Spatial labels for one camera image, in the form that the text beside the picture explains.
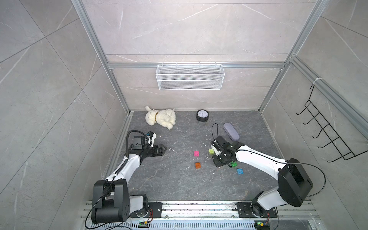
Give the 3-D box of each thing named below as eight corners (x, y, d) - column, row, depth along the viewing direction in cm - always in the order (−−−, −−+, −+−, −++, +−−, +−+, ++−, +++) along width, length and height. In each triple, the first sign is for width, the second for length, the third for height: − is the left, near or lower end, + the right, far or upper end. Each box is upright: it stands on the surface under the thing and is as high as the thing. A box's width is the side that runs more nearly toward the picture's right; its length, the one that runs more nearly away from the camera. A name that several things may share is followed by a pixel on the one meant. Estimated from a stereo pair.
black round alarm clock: (196, 121, 115) (196, 118, 113) (195, 112, 122) (196, 109, 119) (208, 121, 115) (209, 118, 113) (207, 112, 122) (208, 109, 119)
